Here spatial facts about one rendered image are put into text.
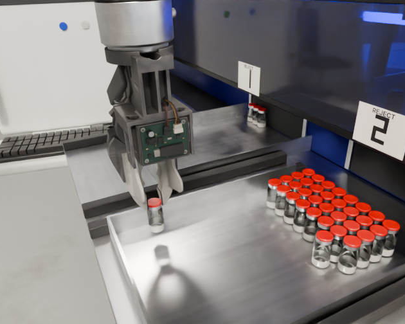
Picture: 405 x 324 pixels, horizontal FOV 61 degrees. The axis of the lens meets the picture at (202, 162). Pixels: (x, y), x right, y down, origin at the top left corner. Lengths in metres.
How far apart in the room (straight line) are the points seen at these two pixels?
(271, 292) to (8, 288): 1.56
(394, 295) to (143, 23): 0.39
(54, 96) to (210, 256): 0.82
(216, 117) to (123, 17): 0.61
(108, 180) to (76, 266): 1.20
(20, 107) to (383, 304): 1.06
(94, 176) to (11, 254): 1.41
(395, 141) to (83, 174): 0.55
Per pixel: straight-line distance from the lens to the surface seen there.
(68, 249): 1.97
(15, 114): 1.21
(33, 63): 1.16
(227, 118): 0.94
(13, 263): 2.01
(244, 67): 0.79
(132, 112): 0.37
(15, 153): 1.04
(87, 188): 0.67
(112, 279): 0.48
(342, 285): 0.47
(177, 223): 0.54
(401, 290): 0.47
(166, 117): 0.35
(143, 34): 0.35
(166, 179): 0.46
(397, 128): 0.53
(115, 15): 0.35
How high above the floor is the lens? 1.21
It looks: 28 degrees down
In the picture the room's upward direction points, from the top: 2 degrees counter-clockwise
